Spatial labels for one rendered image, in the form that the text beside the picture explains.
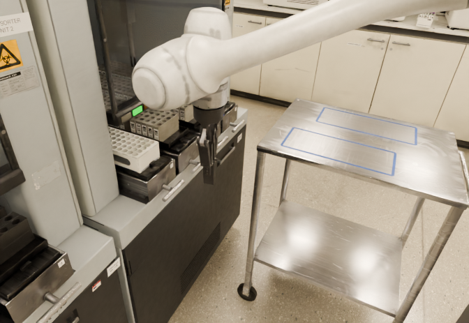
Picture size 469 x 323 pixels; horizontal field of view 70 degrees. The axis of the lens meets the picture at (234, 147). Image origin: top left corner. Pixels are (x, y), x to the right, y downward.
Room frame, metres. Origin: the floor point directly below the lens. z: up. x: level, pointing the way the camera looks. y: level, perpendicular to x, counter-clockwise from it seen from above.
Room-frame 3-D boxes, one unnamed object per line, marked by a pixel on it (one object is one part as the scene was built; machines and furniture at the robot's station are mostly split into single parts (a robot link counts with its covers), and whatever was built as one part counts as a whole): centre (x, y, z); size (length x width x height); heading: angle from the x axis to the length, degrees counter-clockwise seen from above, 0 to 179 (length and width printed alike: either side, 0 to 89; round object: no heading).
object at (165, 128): (0.95, 0.22, 0.85); 0.12 x 0.02 x 0.06; 157
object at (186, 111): (1.09, 0.16, 0.85); 0.12 x 0.02 x 0.06; 156
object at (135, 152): (0.85, 0.38, 0.83); 0.30 x 0.10 x 0.06; 67
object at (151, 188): (0.91, 0.50, 0.78); 0.73 x 0.14 x 0.09; 67
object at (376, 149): (1.01, -0.44, 0.41); 0.67 x 0.46 x 0.82; 66
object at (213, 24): (0.72, 0.07, 1.18); 0.13 x 0.11 x 0.16; 160
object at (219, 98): (0.73, 0.07, 1.07); 0.09 x 0.09 x 0.06
